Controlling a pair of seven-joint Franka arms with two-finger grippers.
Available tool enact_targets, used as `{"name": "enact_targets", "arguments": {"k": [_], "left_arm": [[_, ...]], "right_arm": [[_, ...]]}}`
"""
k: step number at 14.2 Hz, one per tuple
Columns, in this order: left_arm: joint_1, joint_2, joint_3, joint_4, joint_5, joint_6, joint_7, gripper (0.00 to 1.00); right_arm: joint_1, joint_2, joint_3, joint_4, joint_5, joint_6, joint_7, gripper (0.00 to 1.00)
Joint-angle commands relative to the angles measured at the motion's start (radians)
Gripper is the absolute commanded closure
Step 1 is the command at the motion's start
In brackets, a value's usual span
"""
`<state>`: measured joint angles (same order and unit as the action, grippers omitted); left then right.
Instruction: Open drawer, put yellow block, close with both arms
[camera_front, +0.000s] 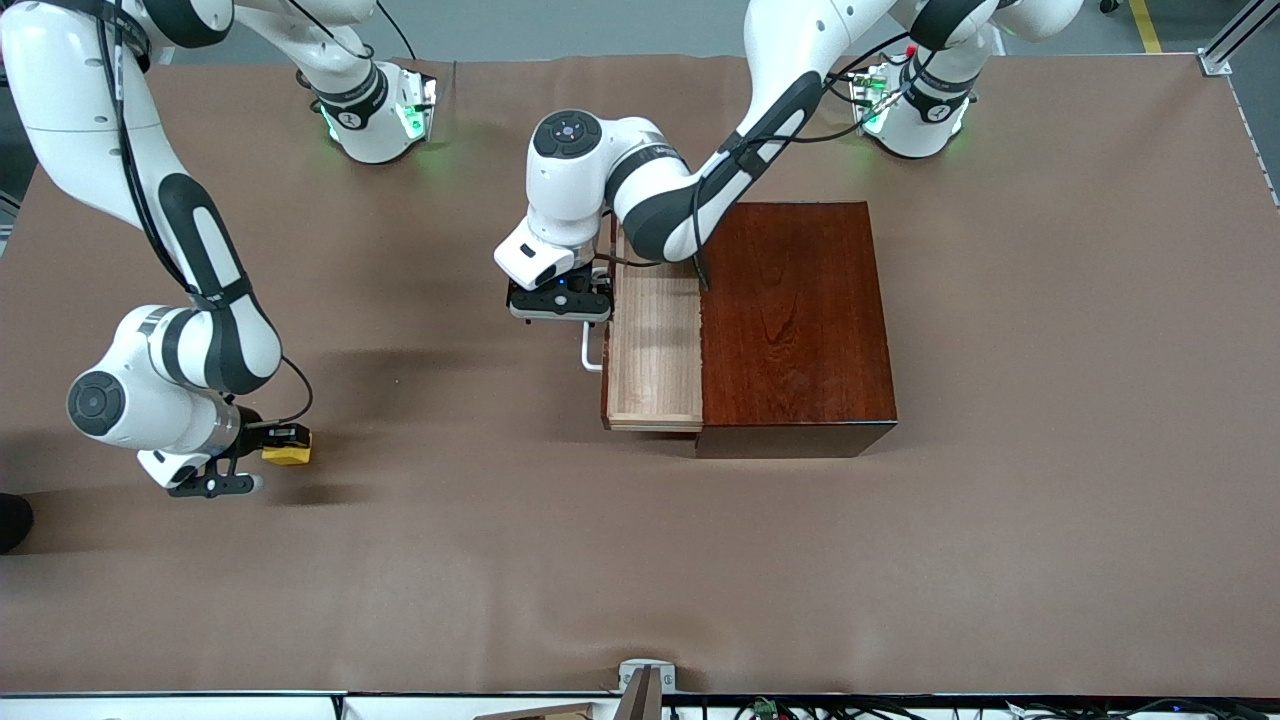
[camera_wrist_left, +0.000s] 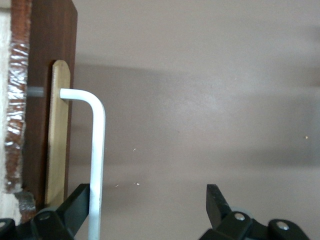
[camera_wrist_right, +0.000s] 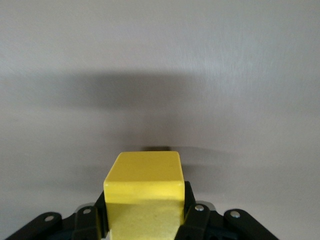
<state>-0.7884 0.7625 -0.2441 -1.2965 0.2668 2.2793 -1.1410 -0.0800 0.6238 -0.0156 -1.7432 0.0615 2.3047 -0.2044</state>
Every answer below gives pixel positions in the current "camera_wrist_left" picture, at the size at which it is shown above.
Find light wood drawer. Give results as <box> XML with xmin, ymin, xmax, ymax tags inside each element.
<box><xmin>0</xmin><ymin>0</ymin><xmax>78</xmax><ymax>226</ymax></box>

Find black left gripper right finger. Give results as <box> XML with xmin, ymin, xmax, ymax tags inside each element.
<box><xmin>198</xmin><ymin>184</ymin><xmax>311</xmax><ymax>240</ymax></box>

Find white metal drawer handle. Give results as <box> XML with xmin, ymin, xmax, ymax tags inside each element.
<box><xmin>59</xmin><ymin>87</ymin><xmax>106</xmax><ymax>240</ymax></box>

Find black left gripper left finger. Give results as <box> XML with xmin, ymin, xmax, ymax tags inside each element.
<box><xmin>0</xmin><ymin>183</ymin><xmax>91</xmax><ymax>240</ymax></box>

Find light wooden handle plate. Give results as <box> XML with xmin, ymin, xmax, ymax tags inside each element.
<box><xmin>44</xmin><ymin>59</ymin><xmax>72</xmax><ymax>207</ymax></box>

